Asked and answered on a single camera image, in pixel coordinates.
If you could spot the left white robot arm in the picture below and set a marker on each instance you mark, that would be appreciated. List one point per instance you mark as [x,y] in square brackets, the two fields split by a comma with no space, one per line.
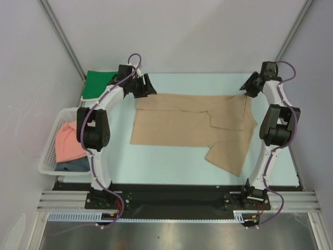
[93,130]

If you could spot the beige t shirt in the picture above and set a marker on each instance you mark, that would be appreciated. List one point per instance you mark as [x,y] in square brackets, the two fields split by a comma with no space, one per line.
[223,123]

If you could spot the aluminium rail frame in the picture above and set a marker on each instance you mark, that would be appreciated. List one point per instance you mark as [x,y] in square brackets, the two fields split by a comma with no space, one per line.
[294,221]

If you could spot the white plastic basket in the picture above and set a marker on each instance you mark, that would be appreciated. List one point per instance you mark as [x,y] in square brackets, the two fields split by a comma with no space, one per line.
[47,163]

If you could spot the white slotted cable duct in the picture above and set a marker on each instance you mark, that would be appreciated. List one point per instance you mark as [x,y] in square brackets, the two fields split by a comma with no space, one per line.
[100,217]

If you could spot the blue grey t shirt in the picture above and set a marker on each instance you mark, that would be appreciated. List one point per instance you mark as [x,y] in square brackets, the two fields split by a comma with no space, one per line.
[76,165]

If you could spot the folded white t shirt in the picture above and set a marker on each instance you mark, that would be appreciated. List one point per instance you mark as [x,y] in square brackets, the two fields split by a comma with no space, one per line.
[87,99]

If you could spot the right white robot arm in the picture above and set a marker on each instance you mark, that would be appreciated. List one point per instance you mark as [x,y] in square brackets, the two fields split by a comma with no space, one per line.
[276,132]

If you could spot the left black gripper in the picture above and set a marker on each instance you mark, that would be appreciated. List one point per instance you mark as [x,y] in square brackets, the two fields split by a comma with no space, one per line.
[142,92]

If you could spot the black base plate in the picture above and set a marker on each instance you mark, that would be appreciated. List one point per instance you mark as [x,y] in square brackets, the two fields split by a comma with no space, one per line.
[185,202]

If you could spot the pink t shirt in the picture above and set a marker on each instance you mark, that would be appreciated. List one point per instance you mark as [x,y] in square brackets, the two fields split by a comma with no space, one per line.
[67,148]

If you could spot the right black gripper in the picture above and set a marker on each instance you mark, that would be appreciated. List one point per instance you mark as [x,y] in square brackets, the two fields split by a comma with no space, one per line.
[252,85]

